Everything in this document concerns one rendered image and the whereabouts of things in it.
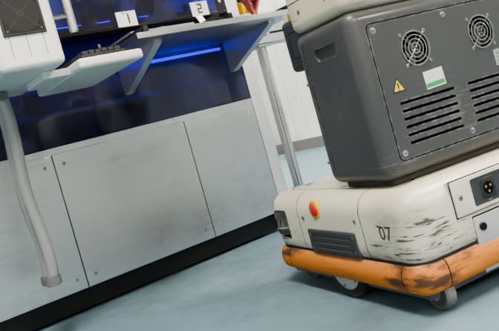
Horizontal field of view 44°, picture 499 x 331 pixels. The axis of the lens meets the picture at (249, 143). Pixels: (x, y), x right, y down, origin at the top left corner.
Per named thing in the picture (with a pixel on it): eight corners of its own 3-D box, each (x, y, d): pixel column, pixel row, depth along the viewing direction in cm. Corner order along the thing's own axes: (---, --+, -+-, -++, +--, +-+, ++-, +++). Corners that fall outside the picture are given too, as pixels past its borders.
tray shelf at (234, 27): (87, 70, 238) (86, 66, 238) (234, 43, 277) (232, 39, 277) (137, 38, 198) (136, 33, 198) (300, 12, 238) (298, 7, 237)
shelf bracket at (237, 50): (230, 72, 265) (222, 43, 264) (235, 70, 266) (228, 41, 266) (277, 53, 237) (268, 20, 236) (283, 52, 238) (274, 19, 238)
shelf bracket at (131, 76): (125, 95, 236) (115, 62, 236) (131, 93, 238) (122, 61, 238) (163, 76, 208) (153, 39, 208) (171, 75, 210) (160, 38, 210)
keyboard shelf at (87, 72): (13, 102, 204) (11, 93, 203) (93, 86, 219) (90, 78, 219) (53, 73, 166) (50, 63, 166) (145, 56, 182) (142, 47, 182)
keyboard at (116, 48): (43, 86, 207) (41, 79, 207) (82, 79, 215) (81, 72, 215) (81, 59, 174) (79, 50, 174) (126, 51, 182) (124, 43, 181)
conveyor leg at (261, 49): (289, 201, 301) (247, 49, 298) (303, 196, 306) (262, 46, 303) (301, 200, 293) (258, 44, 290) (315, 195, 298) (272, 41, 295)
